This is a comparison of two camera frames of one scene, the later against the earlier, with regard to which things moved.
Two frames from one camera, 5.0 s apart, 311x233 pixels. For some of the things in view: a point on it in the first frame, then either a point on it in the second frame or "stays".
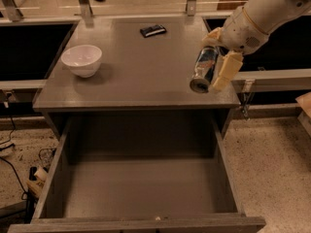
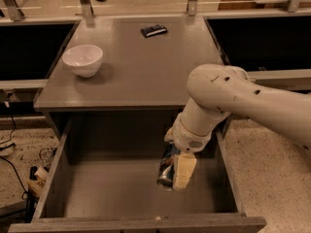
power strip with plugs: x=36 y=181 stays
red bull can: x=205 y=62 → x=164 y=177
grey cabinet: x=141 y=87 stays
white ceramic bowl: x=83 y=60 stays
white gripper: x=242 y=33 → x=187 y=137
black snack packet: x=153 y=30 stays
